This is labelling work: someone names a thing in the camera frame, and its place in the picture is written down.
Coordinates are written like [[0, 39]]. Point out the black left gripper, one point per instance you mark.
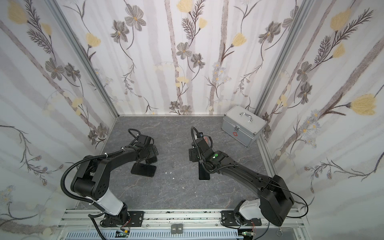
[[150, 154]]

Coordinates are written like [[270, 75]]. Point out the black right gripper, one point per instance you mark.
[[197, 156]]

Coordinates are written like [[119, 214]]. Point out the black smartphone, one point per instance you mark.
[[203, 175]]

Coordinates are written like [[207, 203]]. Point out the pink phone case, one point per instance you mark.
[[206, 138]]

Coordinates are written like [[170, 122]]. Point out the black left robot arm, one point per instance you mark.
[[88, 180]]

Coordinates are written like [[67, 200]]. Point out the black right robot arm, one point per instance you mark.
[[274, 200]]

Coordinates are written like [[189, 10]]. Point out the silver aluminium case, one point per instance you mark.
[[242, 125]]

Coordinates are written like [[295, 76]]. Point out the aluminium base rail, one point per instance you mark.
[[179, 220]]

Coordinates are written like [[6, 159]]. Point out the white slotted cable duct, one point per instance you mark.
[[189, 234]]

